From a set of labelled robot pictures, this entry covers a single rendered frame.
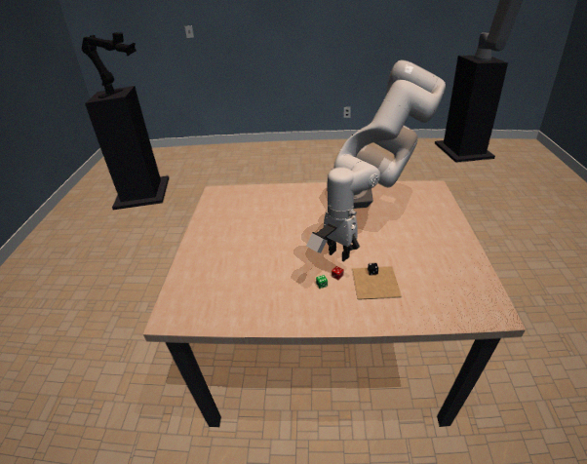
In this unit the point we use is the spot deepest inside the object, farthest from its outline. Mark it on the red die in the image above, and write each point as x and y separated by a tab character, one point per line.
337	272

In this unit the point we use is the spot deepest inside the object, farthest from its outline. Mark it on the green die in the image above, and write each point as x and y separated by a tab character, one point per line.
321	281

